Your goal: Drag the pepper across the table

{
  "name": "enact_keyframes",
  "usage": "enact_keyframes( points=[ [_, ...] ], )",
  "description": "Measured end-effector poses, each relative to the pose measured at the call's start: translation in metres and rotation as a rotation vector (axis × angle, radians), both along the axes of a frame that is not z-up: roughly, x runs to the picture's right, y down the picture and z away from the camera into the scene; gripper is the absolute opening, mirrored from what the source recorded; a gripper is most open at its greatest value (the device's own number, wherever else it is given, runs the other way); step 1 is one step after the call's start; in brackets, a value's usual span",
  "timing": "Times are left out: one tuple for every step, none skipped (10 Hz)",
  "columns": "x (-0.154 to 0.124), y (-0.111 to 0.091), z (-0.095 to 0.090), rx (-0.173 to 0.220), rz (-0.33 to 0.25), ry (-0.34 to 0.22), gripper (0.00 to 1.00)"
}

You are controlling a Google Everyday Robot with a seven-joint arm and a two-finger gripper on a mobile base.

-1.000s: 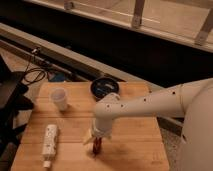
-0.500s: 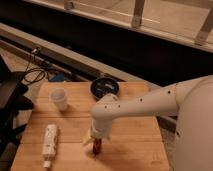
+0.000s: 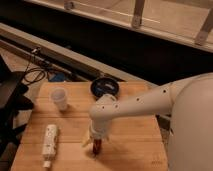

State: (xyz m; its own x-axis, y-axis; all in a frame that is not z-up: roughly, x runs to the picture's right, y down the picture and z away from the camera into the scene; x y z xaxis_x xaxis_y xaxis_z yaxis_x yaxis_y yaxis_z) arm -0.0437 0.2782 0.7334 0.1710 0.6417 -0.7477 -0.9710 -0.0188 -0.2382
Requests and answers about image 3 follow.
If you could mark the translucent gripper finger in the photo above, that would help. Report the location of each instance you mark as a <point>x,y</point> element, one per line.
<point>104,140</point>

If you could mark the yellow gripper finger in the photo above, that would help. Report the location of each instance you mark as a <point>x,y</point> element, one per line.
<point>87,139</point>

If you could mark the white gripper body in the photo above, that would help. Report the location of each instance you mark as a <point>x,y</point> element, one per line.
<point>98,130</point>

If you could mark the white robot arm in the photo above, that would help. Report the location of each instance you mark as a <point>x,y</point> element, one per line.
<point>188,101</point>

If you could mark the white remote controller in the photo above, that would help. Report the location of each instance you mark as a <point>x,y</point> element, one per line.
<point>49,144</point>

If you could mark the black frying pan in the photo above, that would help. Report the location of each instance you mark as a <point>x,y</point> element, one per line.
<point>104,85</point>

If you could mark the clear plastic cup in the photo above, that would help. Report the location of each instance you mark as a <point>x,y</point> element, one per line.
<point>59,97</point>

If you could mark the black chair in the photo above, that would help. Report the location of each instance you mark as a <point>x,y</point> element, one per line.
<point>12,100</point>

